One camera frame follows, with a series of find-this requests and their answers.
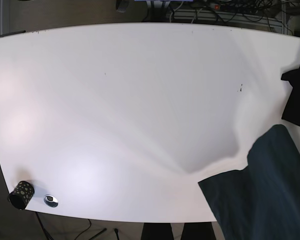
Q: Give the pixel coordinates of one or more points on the black gold-dotted cup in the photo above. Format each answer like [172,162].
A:
[21,195]

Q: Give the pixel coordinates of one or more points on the left table cable grommet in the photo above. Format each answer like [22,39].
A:
[51,201]

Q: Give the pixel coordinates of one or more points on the black T-shirt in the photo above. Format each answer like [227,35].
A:
[291,112]

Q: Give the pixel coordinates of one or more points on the dark blue T-shirt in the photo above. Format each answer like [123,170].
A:
[261,201]

